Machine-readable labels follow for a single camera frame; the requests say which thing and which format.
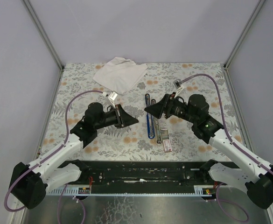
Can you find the red and white staple box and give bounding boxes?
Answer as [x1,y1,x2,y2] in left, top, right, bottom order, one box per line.
[160,129,172,153]

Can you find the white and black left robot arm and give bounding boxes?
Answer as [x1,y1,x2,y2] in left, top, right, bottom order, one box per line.
[8,102,139,209]

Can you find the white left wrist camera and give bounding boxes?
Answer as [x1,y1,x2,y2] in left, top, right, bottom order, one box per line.
[102,91,118,107]

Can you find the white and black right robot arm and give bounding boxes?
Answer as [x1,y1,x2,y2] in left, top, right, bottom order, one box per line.
[145,93,273,210]

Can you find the white folded cloth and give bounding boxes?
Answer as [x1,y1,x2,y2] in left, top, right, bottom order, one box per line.
[93,57,147,95]

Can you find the beige stapler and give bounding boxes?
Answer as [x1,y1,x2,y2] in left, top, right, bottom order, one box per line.
[151,99,163,147]

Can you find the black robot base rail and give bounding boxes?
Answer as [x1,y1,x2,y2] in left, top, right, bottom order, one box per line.
[56,160,228,195]

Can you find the right aluminium frame post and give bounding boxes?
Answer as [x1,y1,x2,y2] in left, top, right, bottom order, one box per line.
[223,0,266,70]

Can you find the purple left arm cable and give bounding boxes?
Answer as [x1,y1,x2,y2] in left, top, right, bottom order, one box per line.
[5,90,109,212]

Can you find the left aluminium frame post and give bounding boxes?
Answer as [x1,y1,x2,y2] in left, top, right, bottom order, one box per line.
[22,0,64,70]

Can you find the aluminium frame post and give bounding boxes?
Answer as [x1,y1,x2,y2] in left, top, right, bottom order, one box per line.
[22,0,64,70]
[223,0,266,70]

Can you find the blue stapler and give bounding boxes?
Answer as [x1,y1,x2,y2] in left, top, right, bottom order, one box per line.
[145,93,155,139]

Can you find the white slotted cable duct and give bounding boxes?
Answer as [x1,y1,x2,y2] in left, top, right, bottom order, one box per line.
[47,185,211,198]

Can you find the floral patterned table mat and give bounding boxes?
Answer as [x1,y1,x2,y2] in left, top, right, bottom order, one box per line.
[40,63,242,161]

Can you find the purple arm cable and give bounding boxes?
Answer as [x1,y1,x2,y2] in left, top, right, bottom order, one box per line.
[182,74,273,221]
[5,90,109,212]

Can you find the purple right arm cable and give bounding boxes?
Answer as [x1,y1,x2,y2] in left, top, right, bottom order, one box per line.
[182,74,273,221]

